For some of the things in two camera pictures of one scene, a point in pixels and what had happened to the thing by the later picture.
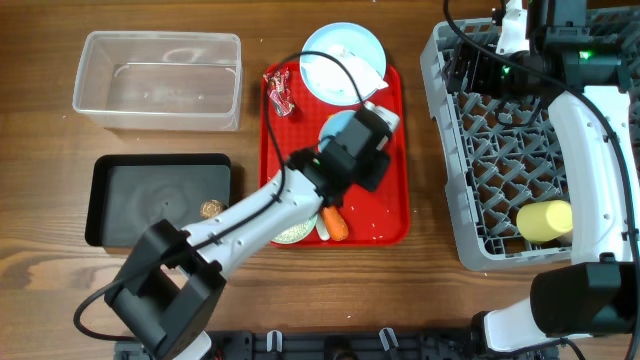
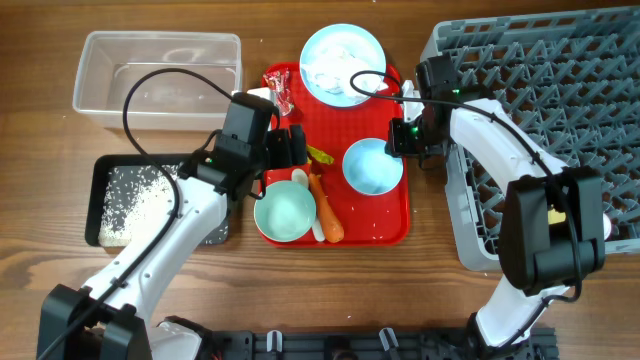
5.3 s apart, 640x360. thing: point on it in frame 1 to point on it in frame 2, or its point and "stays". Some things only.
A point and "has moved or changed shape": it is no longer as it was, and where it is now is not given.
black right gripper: x=481 y=59 to x=399 y=147
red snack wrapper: x=279 y=90 stays
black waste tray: x=128 y=194 stays
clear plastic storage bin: x=153 y=80 stays
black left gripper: x=375 y=170 to x=295 y=147
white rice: x=292 y=233 to x=140 y=199
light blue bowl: x=333 y=125 has moved or changed shape
